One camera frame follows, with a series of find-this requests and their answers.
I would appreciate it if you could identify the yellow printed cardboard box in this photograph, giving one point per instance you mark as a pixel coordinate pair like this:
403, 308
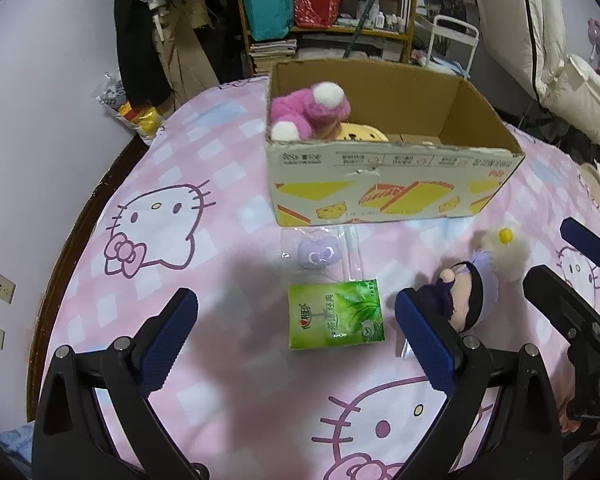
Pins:
380, 195

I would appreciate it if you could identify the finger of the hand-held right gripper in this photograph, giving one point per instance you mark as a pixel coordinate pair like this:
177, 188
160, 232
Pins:
587, 240
555, 295

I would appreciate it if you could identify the purple-haired plush doll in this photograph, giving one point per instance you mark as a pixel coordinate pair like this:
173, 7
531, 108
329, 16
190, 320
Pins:
460, 290

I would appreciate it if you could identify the stack of papers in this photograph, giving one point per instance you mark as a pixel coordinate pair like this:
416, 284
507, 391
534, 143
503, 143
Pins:
330, 47

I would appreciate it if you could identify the black coat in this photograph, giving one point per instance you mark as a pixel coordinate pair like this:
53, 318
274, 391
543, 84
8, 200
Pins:
135, 50

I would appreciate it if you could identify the pink plush toy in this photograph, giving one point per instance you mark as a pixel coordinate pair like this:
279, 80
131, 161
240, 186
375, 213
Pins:
295, 107

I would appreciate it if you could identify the wooden shelf unit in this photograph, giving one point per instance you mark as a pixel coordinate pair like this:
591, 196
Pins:
330, 33

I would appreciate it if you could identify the row of small bottles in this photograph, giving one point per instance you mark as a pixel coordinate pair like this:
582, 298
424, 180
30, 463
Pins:
380, 17

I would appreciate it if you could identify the purple toy in clear bag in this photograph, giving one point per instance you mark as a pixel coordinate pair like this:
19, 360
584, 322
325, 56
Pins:
320, 252

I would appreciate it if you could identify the dark wooden bed frame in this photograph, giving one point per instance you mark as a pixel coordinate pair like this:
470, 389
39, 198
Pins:
75, 240

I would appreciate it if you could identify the yellow plush toy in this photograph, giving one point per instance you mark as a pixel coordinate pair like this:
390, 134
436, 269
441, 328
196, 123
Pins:
360, 132

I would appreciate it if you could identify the teal bag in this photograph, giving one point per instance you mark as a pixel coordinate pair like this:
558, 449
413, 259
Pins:
267, 5

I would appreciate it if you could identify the cream padded chair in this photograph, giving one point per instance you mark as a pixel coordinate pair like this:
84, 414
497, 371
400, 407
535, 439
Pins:
510, 20

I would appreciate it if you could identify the beige trousers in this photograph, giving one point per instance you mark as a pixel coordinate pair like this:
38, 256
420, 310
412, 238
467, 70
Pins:
185, 55

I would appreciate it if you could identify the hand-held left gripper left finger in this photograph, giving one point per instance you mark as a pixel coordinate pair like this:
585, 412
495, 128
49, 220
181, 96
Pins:
170, 340

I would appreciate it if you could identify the white trolley cart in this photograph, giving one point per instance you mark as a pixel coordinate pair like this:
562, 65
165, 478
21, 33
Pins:
455, 22

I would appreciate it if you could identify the cream fluffy pompom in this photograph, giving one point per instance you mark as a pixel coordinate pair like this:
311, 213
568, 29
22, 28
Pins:
512, 255

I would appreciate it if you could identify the pink fan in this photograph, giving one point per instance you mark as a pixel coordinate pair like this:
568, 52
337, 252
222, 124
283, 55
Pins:
597, 35

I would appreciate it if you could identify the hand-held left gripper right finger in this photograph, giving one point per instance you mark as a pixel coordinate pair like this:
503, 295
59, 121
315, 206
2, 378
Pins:
425, 340

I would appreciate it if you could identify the green tissue packet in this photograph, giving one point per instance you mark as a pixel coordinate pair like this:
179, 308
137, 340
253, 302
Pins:
335, 315

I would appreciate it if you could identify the pink cat-print bed sheet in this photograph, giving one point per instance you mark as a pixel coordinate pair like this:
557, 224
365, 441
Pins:
230, 185

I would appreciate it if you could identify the stack of books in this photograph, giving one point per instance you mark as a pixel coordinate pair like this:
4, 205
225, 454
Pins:
272, 52

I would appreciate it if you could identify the blue blanket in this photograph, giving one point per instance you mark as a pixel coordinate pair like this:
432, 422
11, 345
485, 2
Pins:
17, 445

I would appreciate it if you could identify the plastic bag with yellow toy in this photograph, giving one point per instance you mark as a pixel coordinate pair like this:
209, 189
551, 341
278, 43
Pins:
145, 117

